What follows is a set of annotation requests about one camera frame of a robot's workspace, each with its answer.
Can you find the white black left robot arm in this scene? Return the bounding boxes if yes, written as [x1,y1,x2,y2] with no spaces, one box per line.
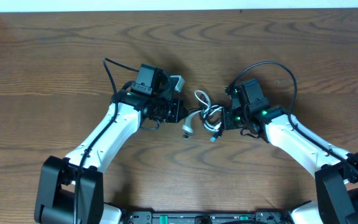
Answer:
[34,90,188,223]

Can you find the white USB cable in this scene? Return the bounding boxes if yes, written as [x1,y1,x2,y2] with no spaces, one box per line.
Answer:
[181,89,223,139]

